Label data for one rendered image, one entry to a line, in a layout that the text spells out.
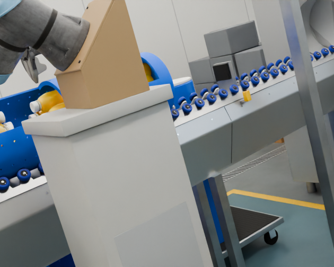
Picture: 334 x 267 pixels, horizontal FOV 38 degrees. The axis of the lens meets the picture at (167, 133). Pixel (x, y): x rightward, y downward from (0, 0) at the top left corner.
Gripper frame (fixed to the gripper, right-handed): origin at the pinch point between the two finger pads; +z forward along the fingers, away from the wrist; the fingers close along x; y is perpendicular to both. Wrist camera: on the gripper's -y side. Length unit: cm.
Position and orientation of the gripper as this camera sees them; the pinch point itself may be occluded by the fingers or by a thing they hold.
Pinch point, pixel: (34, 80)
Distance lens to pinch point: 182.0
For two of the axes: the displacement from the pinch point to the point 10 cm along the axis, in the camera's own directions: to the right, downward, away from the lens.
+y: 7.4, -3.2, 5.9
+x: -6.2, 0.2, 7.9
